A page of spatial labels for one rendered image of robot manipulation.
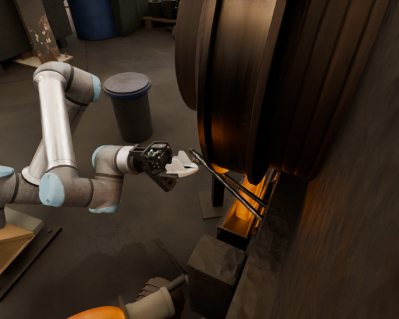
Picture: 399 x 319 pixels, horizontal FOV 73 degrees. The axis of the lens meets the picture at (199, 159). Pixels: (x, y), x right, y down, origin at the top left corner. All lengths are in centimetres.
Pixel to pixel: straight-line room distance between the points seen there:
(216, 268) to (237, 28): 40
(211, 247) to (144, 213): 109
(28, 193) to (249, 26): 138
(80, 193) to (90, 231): 79
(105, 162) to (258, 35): 70
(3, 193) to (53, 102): 59
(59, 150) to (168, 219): 83
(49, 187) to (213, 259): 50
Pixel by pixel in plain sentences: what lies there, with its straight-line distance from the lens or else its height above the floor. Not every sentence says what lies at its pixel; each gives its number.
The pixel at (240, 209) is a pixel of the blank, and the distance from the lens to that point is 68.
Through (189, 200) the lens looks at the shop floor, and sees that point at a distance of 165.
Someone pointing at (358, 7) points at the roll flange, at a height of 122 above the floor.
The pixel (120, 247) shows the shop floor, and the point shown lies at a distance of 153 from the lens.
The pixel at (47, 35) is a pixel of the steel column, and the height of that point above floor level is 29.
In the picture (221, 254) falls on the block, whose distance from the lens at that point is 55.
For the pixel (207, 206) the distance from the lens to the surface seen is 161.
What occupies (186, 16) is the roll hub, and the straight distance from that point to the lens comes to 41.
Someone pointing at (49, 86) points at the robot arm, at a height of 82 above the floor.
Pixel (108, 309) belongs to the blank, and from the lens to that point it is 58.
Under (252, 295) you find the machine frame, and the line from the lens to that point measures 45.
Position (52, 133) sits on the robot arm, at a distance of 97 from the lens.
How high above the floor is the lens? 128
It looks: 43 degrees down
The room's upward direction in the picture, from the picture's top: straight up
